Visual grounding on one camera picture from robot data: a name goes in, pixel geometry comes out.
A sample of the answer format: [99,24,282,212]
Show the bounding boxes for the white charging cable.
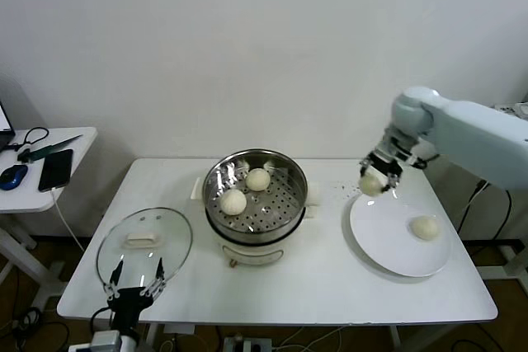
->
[51,186,86,252]

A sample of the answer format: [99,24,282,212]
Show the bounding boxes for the white side table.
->
[0,126,99,307]

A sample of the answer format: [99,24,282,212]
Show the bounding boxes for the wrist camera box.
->
[68,331,123,352]
[406,143,441,170]

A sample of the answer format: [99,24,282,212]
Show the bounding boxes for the blue computer mouse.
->
[0,163,29,191]

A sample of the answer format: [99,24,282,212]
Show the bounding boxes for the black laptop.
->
[0,100,17,151]

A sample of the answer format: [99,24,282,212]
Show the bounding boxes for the round white plate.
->
[349,188,452,278]

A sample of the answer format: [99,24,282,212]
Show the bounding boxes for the black smartphone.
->
[38,148,74,193]

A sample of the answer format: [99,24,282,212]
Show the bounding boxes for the perforated steel steamer basket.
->
[191,148,322,246]

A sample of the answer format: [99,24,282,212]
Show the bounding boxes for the round glass pot lid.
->
[96,206,194,292]

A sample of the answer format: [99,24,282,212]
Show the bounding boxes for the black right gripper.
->
[359,129,417,195]

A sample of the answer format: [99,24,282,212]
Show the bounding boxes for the white steamed baozi bun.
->
[246,167,271,192]
[409,215,441,242]
[219,189,248,216]
[358,173,384,198]

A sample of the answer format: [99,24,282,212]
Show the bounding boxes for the dark green flat tool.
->
[16,134,83,163]

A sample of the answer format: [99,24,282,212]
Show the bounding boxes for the white power strip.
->
[493,102,528,122]

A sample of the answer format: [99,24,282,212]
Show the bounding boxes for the dark crumb specks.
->
[332,181,361,199]

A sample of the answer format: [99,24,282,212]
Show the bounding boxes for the black looped cord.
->
[7,126,50,153]

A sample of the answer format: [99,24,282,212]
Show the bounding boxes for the white electric cooker base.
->
[205,199,318,269]

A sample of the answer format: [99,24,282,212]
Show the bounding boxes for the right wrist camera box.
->
[406,143,441,170]

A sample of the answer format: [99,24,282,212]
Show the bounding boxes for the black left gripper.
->
[105,256,166,331]

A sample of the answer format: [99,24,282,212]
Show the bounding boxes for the black floor cables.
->
[0,306,71,352]

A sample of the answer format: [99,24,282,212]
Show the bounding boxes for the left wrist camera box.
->
[68,331,123,352]

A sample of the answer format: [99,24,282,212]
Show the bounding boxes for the black cable with adapter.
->
[456,178,515,242]

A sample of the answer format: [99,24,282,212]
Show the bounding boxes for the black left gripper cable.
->
[90,306,115,333]

